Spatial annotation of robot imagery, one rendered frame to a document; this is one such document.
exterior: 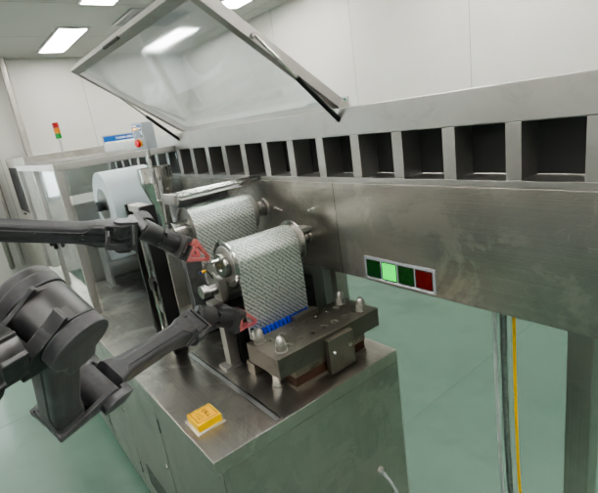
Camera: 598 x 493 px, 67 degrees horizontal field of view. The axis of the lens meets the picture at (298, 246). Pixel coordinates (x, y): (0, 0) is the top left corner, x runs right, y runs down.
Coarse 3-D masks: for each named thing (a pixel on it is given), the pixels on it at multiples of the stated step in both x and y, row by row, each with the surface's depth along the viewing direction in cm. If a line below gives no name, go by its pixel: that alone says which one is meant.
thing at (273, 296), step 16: (288, 272) 144; (256, 288) 137; (272, 288) 141; (288, 288) 145; (304, 288) 149; (256, 304) 138; (272, 304) 142; (288, 304) 146; (304, 304) 151; (272, 320) 143
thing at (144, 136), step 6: (132, 126) 169; (138, 126) 167; (144, 126) 167; (150, 126) 169; (132, 132) 170; (138, 132) 168; (144, 132) 167; (150, 132) 169; (138, 138) 169; (144, 138) 167; (150, 138) 169; (138, 144) 168; (144, 144) 168; (150, 144) 169; (156, 144) 171; (138, 150) 171
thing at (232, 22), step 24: (168, 0) 105; (192, 0) 102; (216, 0) 103; (144, 24) 122; (240, 24) 108; (96, 48) 155; (264, 48) 113; (72, 72) 184; (288, 72) 120; (120, 96) 194; (312, 96) 123; (336, 96) 129; (168, 120) 208; (240, 120) 175; (336, 120) 130
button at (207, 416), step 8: (200, 408) 123; (208, 408) 123; (192, 416) 120; (200, 416) 120; (208, 416) 119; (216, 416) 119; (192, 424) 119; (200, 424) 117; (208, 424) 118; (200, 432) 117
